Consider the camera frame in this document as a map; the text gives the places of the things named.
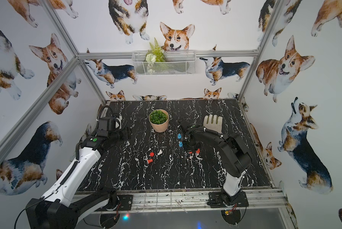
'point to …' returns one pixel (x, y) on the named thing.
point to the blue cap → (180, 144)
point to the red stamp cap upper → (152, 154)
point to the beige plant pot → (162, 127)
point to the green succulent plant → (158, 117)
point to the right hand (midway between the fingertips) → (188, 149)
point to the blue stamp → (179, 136)
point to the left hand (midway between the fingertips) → (129, 128)
